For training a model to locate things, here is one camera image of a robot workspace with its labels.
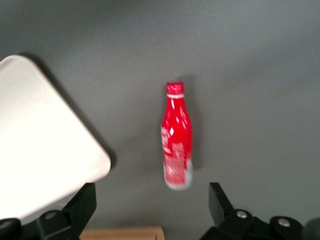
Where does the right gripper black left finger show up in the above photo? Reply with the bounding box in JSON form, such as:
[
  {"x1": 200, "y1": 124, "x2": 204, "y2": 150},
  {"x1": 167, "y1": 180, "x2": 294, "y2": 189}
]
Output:
[{"x1": 0, "y1": 182, "x2": 97, "y2": 240}]

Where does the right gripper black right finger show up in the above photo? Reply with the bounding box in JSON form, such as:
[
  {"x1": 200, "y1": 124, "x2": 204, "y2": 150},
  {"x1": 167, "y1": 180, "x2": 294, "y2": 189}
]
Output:
[{"x1": 199, "y1": 182, "x2": 308, "y2": 240}]

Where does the red coke bottle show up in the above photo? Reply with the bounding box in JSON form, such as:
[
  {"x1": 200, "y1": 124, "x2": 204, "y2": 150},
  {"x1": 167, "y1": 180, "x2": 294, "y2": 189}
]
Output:
[{"x1": 159, "y1": 81, "x2": 195, "y2": 191}]

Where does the white plastic tray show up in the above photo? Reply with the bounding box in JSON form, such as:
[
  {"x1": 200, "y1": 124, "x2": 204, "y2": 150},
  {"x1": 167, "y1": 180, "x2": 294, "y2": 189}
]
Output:
[{"x1": 0, "y1": 54, "x2": 112, "y2": 221}]

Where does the wooden drawer cabinet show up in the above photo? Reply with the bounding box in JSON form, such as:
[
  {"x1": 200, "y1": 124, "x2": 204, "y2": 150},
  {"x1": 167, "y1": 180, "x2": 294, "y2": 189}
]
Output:
[{"x1": 79, "y1": 225, "x2": 165, "y2": 240}]

